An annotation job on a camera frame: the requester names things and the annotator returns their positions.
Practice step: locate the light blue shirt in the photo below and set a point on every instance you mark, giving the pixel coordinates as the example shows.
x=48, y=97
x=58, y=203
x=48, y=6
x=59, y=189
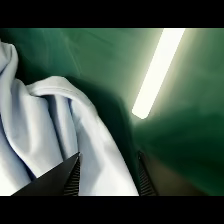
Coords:
x=43, y=126

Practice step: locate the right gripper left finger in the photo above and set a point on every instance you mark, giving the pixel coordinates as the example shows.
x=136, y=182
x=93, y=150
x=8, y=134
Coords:
x=58, y=181

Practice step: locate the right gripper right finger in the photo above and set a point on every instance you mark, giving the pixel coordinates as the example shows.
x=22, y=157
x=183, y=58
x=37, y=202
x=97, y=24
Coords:
x=156, y=181

